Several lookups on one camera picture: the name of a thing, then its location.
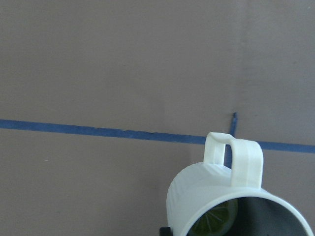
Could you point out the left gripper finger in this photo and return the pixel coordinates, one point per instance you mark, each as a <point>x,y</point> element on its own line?
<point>165,231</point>

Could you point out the white mug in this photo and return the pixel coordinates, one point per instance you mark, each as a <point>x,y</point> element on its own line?
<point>232,169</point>

